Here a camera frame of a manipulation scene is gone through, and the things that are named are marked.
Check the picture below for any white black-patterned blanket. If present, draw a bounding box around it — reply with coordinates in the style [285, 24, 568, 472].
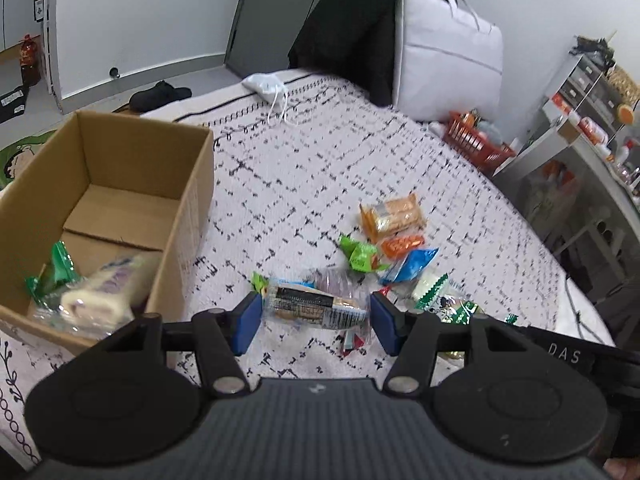
[0, 67, 618, 466]

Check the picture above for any red plastic basket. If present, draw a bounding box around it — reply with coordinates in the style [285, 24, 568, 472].
[442, 111, 516, 173]

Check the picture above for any grey door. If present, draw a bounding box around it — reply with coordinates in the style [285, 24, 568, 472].
[225, 0, 348, 81]

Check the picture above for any small orange snack packet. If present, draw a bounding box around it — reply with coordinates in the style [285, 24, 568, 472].
[380, 232, 426, 261]

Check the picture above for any clear dark-label snack packet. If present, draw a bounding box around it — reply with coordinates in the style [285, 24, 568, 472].
[262, 280, 371, 331]

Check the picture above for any cream purple-print snack packet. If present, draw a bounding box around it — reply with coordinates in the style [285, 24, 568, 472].
[60, 252, 163, 326]

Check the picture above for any orange white bottle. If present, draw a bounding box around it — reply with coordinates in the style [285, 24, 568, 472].
[550, 94, 583, 118]
[577, 116, 611, 146]

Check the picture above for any large orange cracker packet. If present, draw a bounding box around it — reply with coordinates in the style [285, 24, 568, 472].
[359, 192, 428, 241]

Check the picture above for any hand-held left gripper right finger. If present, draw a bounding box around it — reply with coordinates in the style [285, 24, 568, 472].
[371, 294, 568, 395]

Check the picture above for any flat black box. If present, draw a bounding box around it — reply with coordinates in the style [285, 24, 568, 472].
[0, 85, 30, 126]

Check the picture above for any white desk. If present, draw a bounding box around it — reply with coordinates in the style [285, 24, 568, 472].
[492, 110, 640, 281]

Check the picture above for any white green-edged snack packet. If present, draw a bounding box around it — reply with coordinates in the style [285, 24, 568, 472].
[395, 272, 451, 311]

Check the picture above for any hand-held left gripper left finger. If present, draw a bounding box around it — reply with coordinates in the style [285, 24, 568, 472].
[70, 294, 264, 399]

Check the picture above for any white zip bag with handles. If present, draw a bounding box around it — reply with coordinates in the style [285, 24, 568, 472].
[392, 0, 505, 123]

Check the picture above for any green white snack packet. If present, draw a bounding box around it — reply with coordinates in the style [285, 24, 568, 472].
[25, 241, 83, 306]

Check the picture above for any black coat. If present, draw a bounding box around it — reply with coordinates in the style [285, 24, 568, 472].
[289, 0, 441, 108]

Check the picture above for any bright green snack packet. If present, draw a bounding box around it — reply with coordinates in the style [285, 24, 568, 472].
[339, 234, 391, 273]

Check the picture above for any grey drawer unit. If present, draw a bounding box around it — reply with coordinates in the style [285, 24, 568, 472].
[552, 52, 640, 146]

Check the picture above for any green cartoon-print snack packet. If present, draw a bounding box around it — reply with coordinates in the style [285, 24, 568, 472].
[430, 292, 483, 326]

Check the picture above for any blue snack packet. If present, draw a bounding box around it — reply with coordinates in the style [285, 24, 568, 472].
[380, 247, 441, 285]

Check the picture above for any green cartoon rug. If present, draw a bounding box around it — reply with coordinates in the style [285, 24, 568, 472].
[0, 130, 61, 191]

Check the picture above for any black slipper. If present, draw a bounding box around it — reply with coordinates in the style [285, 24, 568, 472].
[129, 80, 193, 113]

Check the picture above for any wicker basket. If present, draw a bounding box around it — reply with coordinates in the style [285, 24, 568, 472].
[607, 65, 640, 106]

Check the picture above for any white face mask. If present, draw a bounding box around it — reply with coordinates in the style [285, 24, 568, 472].
[241, 73, 301, 128]

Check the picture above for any small red candy packet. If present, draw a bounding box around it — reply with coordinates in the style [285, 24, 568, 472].
[337, 327, 368, 358]

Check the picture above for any clear plastic snack packet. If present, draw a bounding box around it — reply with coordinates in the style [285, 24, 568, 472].
[25, 300, 121, 341]

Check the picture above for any thin dark cable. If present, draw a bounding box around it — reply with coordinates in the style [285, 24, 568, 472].
[565, 272, 601, 341]

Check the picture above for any brown cardboard box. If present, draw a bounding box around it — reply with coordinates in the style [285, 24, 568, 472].
[0, 110, 216, 356]

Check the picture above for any purple clear snack packet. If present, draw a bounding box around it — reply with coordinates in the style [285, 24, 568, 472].
[307, 267, 371, 301]

